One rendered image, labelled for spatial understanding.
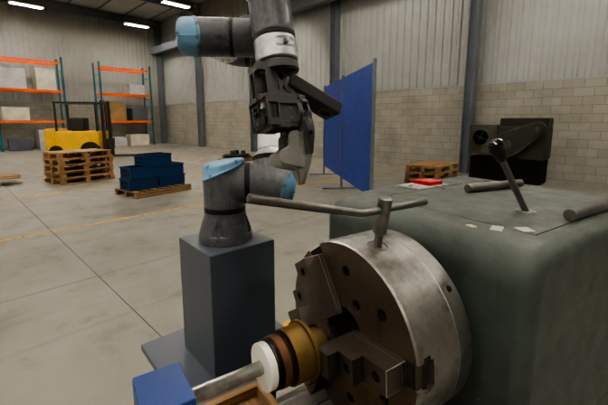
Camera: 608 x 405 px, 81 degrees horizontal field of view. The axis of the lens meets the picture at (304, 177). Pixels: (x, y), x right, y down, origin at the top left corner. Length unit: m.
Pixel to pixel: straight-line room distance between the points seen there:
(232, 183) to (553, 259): 0.71
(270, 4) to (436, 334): 0.57
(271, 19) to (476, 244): 0.50
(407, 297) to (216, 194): 0.60
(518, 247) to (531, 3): 10.65
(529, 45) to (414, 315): 10.55
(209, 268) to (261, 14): 0.61
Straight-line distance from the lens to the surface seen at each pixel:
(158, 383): 0.55
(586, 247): 0.75
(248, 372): 0.58
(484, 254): 0.64
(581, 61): 10.73
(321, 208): 0.49
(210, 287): 0.98
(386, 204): 0.56
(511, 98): 10.86
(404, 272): 0.57
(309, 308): 0.61
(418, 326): 0.55
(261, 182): 0.96
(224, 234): 0.99
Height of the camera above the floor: 1.44
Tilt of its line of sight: 9 degrees down
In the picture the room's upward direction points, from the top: straight up
